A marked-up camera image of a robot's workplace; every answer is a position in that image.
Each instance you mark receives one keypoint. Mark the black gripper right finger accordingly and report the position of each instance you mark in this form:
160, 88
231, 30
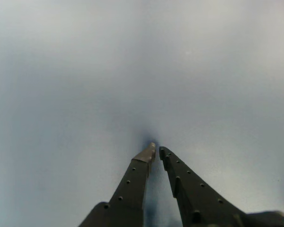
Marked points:
196, 203

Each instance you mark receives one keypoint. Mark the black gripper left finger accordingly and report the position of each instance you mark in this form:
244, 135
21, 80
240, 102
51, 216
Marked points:
127, 194

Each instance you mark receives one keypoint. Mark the dark blue-grey mat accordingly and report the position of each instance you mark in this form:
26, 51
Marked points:
85, 71

